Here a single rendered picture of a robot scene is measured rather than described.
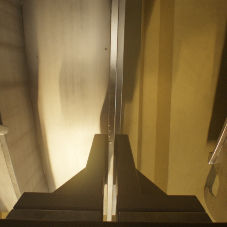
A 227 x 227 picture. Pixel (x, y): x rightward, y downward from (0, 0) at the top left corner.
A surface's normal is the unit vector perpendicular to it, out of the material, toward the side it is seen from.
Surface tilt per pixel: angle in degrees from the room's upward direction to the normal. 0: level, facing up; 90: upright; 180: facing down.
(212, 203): 90
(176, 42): 90
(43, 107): 72
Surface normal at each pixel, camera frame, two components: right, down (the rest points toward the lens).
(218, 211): -1.00, -0.03
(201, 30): 0.01, 0.04
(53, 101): 0.00, 0.33
